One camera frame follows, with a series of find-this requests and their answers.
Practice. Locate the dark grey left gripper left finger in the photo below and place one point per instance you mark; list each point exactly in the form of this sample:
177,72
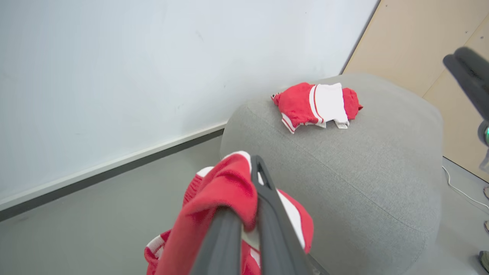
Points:
221,248

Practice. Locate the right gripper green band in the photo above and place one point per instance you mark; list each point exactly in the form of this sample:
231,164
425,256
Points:
485,141

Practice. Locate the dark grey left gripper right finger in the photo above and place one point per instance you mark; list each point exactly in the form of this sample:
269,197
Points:
279,236

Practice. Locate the red and white garment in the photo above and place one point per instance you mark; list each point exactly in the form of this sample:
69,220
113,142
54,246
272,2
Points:
301,105
214,206

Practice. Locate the grey fabric seat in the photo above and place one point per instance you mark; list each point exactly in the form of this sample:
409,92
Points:
363,172

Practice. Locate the dark grey baseboard strip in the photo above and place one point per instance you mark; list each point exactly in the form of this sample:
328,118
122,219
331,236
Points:
114,172

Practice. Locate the beige wooden wall panel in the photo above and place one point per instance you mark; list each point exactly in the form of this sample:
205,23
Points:
420,38

